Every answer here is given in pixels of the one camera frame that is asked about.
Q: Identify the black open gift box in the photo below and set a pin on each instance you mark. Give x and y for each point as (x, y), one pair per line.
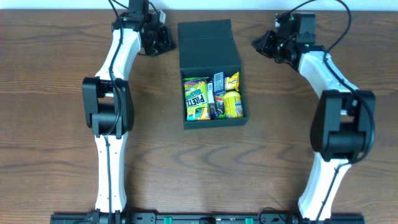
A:
(206, 48)

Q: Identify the blue gum pack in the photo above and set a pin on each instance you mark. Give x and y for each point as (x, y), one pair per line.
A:
(218, 83)

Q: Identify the yellow Pretz snack box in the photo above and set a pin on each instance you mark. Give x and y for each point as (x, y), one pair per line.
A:
(196, 99)

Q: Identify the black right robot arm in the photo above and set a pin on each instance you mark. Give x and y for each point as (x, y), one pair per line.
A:
(342, 131)

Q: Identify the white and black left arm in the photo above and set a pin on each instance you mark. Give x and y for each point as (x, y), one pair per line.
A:
(109, 110)

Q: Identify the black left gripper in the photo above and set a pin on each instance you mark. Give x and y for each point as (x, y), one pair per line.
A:
(165, 40)

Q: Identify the yellow Mentos candy bottle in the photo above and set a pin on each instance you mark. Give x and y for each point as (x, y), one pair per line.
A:
(233, 105)

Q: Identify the blue fruit and nut bar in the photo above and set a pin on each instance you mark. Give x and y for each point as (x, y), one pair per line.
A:
(211, 100)

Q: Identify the green Haribo gummy bag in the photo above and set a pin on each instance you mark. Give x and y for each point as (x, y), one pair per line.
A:
(219, 106)

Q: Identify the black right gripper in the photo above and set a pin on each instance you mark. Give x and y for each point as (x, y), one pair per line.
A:
(267, 43)

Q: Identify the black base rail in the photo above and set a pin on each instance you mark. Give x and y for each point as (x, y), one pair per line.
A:
(152, 218)

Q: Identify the yellow Julie's Le-mond biscuit pack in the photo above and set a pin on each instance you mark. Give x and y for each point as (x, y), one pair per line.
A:
(232, 83)

